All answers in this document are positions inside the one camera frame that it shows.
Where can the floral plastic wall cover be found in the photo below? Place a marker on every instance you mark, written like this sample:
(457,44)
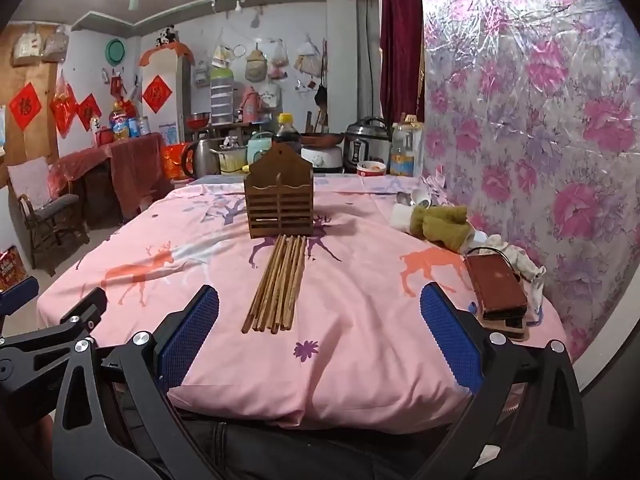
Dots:
(532,116)

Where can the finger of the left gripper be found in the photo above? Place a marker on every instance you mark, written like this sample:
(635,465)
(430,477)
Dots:
(36,361)
(15,297)

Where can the wooden chopstick holder box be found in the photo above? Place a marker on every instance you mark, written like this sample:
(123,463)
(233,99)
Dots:
(279,194)

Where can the red cloth covered table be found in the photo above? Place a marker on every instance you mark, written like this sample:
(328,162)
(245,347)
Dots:
(136,167)

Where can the steel electric kettle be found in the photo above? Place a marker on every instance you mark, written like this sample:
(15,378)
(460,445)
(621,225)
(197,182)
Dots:
(200,159)

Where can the dark red curtain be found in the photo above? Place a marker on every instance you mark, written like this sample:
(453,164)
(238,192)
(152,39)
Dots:
(402,74)

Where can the wooden armchair with cushion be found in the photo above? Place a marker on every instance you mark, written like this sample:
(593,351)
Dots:
(44,219)

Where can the white refrigerator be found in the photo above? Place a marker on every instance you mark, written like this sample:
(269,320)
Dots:
(166,90)

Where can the mint green rice cooker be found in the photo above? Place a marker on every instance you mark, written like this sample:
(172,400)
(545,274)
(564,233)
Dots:
(258,145)

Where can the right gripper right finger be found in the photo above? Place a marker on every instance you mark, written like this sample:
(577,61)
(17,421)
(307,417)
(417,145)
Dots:
(525,419)

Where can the wooden chopstick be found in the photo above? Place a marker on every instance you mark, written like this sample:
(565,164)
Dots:
(263,316)
(282,283)
(257,300)
(296,272)

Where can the clear cooking oil bottle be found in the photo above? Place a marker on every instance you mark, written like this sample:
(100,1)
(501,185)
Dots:
(406,150)

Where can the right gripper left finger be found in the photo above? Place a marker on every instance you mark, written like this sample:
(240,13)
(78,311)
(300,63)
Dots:
(114,419)

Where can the soy sauce bottle yellow cap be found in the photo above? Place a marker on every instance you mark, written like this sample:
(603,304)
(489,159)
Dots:
(287,134)

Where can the brown leather wallet case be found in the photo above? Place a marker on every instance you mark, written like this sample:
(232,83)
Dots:
(498,290)

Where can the red white bowl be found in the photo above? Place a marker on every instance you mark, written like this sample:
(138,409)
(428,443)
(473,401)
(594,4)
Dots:
(371,168)

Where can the silver pressure cooker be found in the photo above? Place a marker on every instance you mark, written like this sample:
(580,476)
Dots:
(367,139)

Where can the olive green plush towel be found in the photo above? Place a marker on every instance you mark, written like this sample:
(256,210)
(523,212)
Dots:
(446,226)

